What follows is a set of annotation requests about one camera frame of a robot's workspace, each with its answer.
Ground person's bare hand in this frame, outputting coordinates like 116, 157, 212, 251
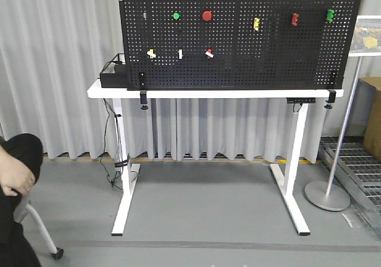
1, 147, 35, 196

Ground red white selector switch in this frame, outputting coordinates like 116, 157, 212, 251
205, 48, 214, 58

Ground grey wheeled chair leg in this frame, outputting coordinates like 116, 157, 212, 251
14, 198, 64, 260

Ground person in black clothes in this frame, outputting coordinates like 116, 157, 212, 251
1, 133, 43, 267

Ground black power supply box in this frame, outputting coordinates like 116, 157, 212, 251
99, 53, 128, 89

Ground left black table clamp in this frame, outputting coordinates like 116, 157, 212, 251
140, 90, 149, 111

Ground black table clamp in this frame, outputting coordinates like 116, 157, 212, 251
140, 90, 149, 111
324, 90, 336, 109

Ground black perforated pegboard panel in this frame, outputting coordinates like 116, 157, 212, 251
119, 0, 361, 90

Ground lower red mushroom button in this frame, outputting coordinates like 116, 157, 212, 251
202, 10, 213, 21

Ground black desk control panel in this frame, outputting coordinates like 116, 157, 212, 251
286, 98, 316, 104

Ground grey round-base sign stand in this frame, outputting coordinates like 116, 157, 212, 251
304, 56, 364, 212

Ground right black table clamp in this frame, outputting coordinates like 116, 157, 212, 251
324, 90, 336, 109

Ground metal grating platform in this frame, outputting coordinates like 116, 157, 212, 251
333, 136, 380, 237

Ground brown cardboard box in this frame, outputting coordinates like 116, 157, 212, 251
361, 77, 380, 160

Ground framed poster sign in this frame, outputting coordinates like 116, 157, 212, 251
348, 15, 380, 57

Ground black power cables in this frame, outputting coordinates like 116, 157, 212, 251
99, 98, 138, 191

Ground white standing desk frame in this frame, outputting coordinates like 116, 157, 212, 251
87, 79, 333, 236

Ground black left pegboard bracket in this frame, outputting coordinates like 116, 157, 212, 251
139, 72, 146, 90

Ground yellow rotary selector switch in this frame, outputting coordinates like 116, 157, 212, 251
147, 49, 157, 58

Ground yellow toggle switch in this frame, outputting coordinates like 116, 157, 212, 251
253, 17, 260, 32

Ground red toggle switch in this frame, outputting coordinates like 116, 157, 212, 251
291, 13, 299, 27

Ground green toggle switch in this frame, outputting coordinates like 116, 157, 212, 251
326, 9, 336, 23

